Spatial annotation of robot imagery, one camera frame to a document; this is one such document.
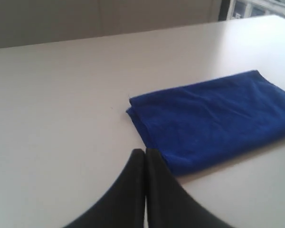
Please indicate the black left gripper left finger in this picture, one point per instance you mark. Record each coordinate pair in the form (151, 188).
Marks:
(123, 205)

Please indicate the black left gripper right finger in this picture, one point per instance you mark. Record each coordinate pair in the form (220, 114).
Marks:
(168, 204)

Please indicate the blue microfiber towel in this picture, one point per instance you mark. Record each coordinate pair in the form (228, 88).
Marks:
(200, 125)

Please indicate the dark window frame post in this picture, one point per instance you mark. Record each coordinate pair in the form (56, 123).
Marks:
(223, 10)

